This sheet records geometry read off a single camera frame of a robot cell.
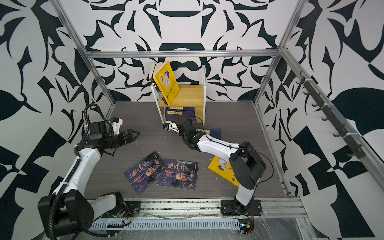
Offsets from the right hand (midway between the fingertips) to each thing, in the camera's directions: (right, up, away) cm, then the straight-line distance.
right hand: (186, 115), depth 86 cm
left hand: (-28, -10, -4) cm, 30 cm away
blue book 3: (-8, -2, +3) cm, 8 cm away
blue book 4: (+19, -11, +13) cm, 26 cm away
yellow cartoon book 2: (+21, -31, +1) cm, 37 cm away
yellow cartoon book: (-11, +19, -2) cm, 23 cm away
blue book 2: (-4, +3, +10) cm, 12 cm away
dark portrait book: (-23, -32, -1) cm, 39 cm away
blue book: (-8, +5, +19) cm, 21 cm away
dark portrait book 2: (-3, -33, -1) cm, 33 cm away
